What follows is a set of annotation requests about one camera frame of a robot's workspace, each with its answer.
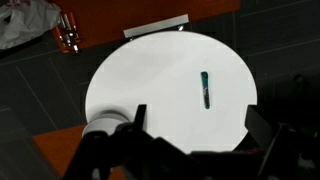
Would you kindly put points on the white plastic bag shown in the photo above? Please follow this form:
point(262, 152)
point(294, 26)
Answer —
point(23, 21)

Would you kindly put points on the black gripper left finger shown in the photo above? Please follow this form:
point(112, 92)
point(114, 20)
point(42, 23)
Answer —
point(140, 115)

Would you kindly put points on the white bowl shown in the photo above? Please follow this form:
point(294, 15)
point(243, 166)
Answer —
point(101, 125)

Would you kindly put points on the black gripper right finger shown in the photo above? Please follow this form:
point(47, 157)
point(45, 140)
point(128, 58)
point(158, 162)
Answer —
point(258, 125)

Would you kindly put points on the orange black bar clamp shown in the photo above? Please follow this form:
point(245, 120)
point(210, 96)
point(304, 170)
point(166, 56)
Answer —
point(68, 31)

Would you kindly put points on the teal black marker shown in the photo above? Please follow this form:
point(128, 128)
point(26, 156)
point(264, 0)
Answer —
point(205, 90)

